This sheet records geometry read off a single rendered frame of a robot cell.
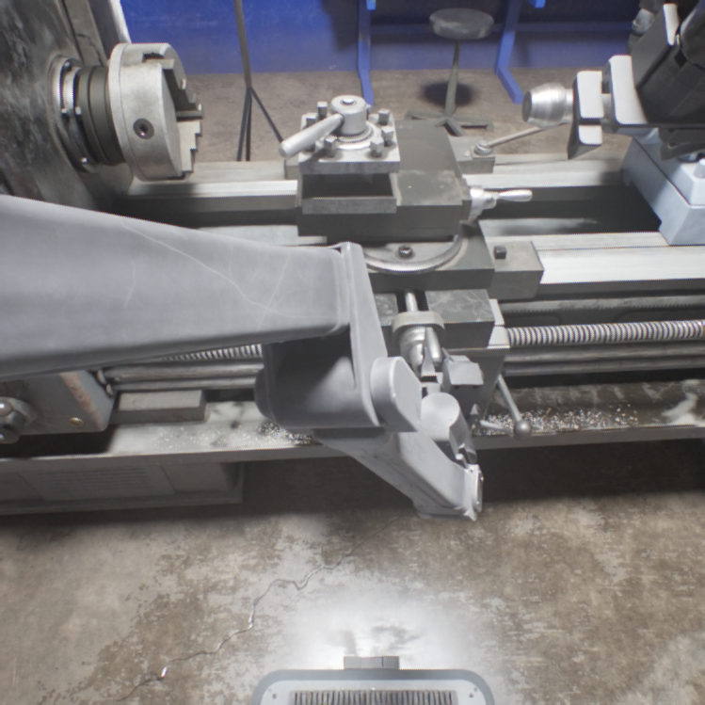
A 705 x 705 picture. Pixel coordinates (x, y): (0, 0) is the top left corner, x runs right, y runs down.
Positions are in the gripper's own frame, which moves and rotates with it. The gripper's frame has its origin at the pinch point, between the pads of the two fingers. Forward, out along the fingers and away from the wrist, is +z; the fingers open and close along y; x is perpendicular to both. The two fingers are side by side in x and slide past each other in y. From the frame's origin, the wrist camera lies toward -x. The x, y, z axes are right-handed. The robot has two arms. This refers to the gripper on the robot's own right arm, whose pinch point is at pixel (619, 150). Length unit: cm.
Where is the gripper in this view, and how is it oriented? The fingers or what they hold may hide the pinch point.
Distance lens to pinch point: 63.5
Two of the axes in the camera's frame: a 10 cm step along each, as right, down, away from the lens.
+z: 0.0, 1.8, 9.8
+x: 0.0, 9.8, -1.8
